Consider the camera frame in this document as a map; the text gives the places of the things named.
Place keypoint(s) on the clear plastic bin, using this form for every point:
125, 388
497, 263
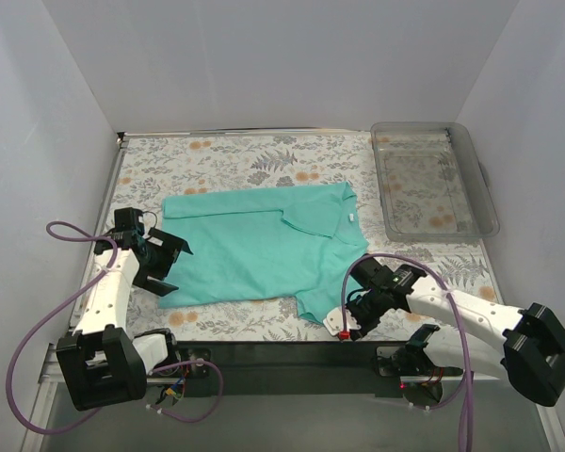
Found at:
432, 187

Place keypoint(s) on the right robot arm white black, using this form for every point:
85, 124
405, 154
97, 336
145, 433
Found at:
526, 346

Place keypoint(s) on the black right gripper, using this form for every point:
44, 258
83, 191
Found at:
358, 314

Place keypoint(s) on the teal green t-shirt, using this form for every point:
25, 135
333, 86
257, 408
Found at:
265, 243

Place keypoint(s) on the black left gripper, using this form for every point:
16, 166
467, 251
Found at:
159, 259

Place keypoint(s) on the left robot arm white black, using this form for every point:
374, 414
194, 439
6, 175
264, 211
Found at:
101, 363

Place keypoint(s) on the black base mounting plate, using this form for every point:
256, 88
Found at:
291, 368

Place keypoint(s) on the floral patterned table mat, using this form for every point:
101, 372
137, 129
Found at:
152, 168

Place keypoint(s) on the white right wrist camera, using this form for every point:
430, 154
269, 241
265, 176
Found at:
341, 325

